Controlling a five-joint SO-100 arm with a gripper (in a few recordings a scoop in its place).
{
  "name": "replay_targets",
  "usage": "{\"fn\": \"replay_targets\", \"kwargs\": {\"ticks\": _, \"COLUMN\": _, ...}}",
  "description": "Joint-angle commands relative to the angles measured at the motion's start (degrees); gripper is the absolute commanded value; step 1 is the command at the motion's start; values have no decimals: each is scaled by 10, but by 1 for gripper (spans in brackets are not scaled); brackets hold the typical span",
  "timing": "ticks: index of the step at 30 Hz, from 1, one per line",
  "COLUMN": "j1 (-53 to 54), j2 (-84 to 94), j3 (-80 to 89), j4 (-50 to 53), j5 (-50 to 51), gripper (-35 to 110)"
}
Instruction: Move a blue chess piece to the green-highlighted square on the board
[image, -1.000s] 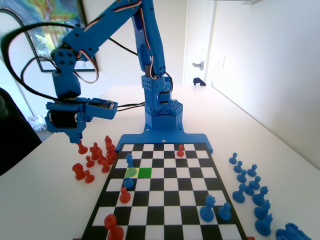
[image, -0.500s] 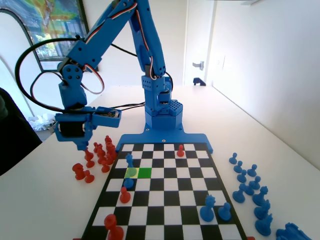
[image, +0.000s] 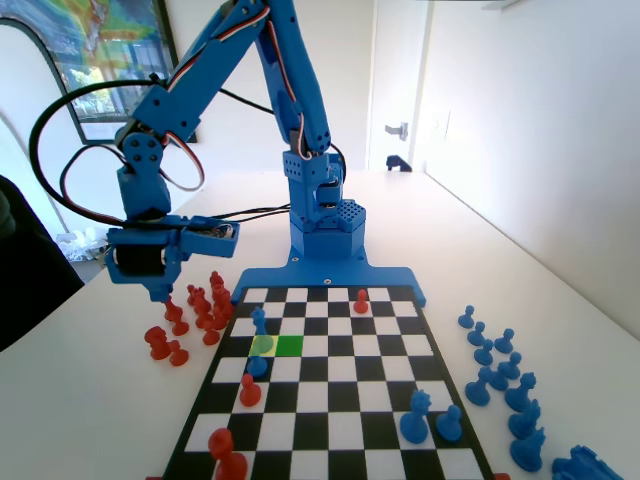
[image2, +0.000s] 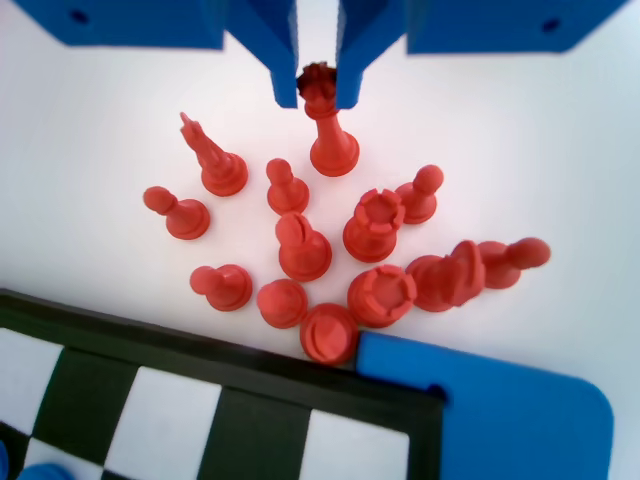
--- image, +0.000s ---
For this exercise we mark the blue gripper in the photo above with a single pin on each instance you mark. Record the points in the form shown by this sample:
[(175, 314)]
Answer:
[(138, 260)]

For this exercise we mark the tall red chess piece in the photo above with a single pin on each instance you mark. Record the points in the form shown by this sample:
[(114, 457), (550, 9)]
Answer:
[(172, 311), (191, 294)]

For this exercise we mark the blue chess king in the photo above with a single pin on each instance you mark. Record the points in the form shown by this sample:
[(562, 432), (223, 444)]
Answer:
[(259, 322)]

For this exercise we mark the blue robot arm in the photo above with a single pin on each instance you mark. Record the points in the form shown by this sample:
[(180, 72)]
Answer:
[(300, 75)]

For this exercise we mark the red chess pawn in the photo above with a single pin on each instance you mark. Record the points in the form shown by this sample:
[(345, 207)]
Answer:
[(360, 303), (211, 336), (249, 392), (226, 457), (180, 329), (178, 355)]

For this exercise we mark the red chess bishop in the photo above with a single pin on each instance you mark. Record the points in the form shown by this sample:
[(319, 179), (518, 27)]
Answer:
[(203, 314)]

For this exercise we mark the large red chess piece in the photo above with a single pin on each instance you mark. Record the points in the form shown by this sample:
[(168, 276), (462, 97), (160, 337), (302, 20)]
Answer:
[(158, 345)]

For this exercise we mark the blue chess pawn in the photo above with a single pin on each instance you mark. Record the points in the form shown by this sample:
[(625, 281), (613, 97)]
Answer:
[(504, 341), (449, 425), (480, 389), (499, 378), (476, 335), (257, 367), (466, 317), (511, 366), (483, 354)]

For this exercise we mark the blue chess queen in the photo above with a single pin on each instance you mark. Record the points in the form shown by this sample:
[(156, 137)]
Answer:
[(415, 420)]

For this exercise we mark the tall blue chess piece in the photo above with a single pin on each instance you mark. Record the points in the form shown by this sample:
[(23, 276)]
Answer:
[(525, 422), (521, 395), (529, 452)]

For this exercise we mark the blue chess rook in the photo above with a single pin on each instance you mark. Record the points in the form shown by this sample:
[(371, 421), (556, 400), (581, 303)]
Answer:
[(582, 466)]

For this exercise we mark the crumpled white paper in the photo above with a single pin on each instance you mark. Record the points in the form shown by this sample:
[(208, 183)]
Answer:
[(75, 245)]

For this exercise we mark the black chair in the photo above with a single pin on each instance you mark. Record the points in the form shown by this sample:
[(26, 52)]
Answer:
[(30, 280)]

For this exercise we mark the black and white chessboard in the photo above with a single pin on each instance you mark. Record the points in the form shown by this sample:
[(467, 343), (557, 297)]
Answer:
[(350, 370)]

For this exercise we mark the dark framed poster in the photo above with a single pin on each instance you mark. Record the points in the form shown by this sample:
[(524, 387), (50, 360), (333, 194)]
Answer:
[(115, 45)]

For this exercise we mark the blue table clamp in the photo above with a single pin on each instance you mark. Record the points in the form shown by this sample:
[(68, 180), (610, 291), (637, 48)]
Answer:
[(398, 164)]

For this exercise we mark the white door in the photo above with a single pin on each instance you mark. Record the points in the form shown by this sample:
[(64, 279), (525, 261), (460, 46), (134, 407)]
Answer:
[(395, 75)]

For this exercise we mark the blue base plate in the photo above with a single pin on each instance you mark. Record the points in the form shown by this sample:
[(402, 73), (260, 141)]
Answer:
[(280, 277)]

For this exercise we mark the white light switch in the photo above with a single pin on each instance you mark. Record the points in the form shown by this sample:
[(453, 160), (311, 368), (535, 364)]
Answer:
[(443, 123)]

